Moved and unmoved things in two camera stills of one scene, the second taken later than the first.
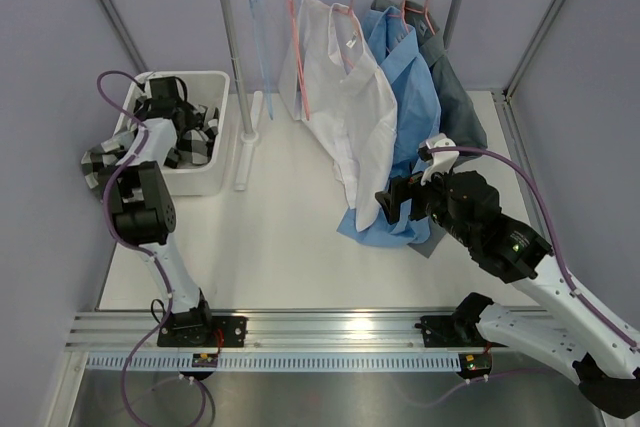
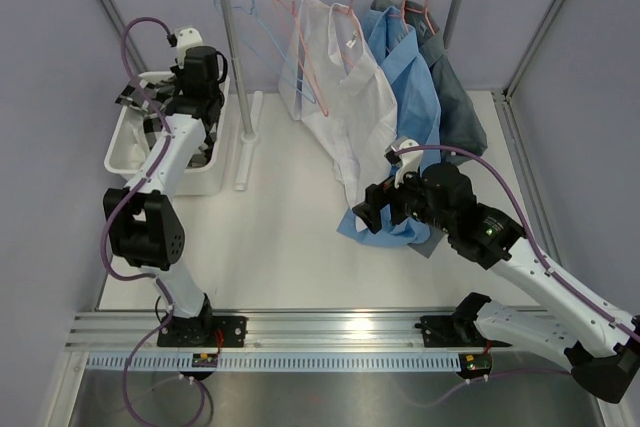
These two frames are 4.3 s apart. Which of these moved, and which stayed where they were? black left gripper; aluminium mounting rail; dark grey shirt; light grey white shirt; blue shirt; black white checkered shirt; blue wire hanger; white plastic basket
Moved: black left gripper; black white checkered shirt; blue wire hanger
Stayed: light grey white shirt; aluminium mounting rail; white plastic basket; dark grey shirt; blue shirt
